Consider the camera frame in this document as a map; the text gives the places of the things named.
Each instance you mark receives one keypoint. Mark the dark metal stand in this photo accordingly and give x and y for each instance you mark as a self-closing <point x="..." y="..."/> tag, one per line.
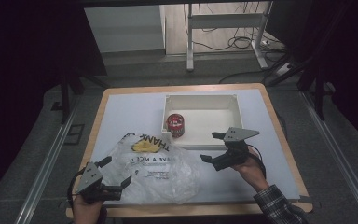
<point x="65" y="96"/>

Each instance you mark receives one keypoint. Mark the red lidded candy jar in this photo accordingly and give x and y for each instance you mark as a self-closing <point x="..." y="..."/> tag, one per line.
<point x="175" y="124"/>

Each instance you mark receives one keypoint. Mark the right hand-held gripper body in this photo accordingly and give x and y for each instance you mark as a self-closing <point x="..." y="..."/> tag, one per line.
<point x="234" y="149"/>

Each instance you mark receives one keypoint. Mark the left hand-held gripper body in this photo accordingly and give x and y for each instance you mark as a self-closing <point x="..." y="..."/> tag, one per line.
<point x="90" y="180"/>

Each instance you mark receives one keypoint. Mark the white table mat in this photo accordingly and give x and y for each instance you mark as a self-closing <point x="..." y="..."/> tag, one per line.
<point x="130" y="109"/>

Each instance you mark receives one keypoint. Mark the white metal desk frame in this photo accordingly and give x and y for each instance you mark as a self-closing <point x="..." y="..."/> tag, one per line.
<point x="223" y="21"/>

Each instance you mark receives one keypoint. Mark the metal floor rail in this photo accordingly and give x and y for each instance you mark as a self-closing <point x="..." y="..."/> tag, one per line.
<point x="338" y="149"/>
<point x="43" y="174"/>

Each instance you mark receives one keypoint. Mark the person's right hand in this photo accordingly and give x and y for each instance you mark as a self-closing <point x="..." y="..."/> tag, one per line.
<point x="253" y="172"/>

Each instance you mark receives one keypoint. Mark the grey cabinet panel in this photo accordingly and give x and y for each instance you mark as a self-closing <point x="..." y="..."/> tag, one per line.
<point x="124" y="28"/>

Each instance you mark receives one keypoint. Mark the white plastic bin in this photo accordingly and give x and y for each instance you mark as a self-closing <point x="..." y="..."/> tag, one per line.
<point x="208" y="118"/>

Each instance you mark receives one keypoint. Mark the person's left hand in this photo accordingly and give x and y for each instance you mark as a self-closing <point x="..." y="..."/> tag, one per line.
<point x="87" y="213"/>

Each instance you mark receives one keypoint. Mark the white power strip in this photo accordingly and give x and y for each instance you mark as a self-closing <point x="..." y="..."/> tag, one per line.
<point x="283" y="69"/>

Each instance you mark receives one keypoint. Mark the clear printed plastic bag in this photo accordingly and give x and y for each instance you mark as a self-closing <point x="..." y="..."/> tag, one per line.
<point x="167" y="183"/>

